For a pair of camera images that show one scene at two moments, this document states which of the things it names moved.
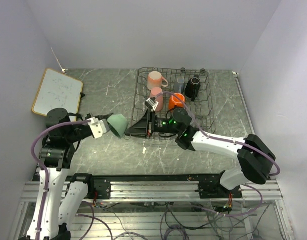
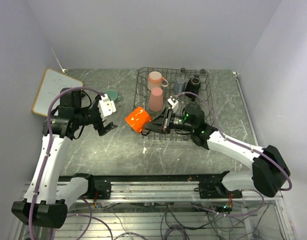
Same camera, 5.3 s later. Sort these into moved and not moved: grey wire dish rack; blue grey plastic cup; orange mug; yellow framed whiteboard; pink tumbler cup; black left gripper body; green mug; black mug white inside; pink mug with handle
Moved: green mug; black left gripper body; orange mug
Not moved: pink mug with handle; yellow framed whiteboard; black mug white inside; pink tumbler cup; blue grey plastic cup; grey wire dish rack
